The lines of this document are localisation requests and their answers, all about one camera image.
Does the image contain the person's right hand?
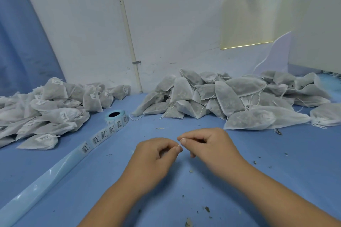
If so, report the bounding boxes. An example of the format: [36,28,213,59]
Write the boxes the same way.
[177,128,249,180]

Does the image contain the person's left hand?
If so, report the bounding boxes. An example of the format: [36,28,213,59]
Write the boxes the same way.
[121,138,184,194]

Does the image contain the pile of unlabelled herb bags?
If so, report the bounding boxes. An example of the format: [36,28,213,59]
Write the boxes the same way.
[131,68,341,131]

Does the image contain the blue label roll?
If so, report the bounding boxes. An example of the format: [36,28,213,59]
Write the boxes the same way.
[0,109,130,227]

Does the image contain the pile of labelled herb bags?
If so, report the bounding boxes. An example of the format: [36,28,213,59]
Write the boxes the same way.
[0,77,132,151]

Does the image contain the person's right forearm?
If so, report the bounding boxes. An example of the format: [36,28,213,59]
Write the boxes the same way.
[229,157,341,227]

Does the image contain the white curved board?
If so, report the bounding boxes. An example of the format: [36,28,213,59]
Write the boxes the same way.
[253,32,293,74]

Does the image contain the large beige panel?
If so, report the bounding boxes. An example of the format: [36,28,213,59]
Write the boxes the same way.
[288,0,341,74]

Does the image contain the blue curtain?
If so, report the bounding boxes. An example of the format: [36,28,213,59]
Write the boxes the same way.
[0,0,66,98]

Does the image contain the white wall pipe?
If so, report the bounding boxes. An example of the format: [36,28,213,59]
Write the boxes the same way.
[112,0,144,93]

